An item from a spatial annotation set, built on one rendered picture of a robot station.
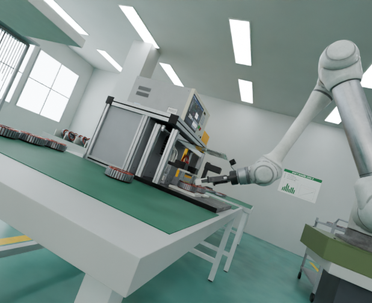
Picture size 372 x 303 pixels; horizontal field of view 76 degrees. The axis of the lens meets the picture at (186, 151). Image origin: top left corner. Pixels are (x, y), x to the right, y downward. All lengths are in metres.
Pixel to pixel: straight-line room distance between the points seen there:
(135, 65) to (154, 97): 4.27
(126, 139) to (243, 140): 5.69
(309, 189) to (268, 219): 1.26
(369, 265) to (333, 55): 0.79
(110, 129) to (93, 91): 8.01
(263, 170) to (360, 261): 0.46
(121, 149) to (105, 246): 0.96
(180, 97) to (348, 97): 0.78
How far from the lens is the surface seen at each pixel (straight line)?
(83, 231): 0.36
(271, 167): 1.04
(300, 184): 6.68
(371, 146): 1.07
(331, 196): 6.81
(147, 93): 1.45
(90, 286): 0.41
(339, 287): 1.20
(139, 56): 5.74
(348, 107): 1.11
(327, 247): 1.09
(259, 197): 6.58
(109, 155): 1.30
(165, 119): 1.18
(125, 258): 0.33
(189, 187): 1.26
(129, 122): 1.29
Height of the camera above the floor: 0.86
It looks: 5 degrees up
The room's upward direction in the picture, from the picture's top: 21 degrees clockwise
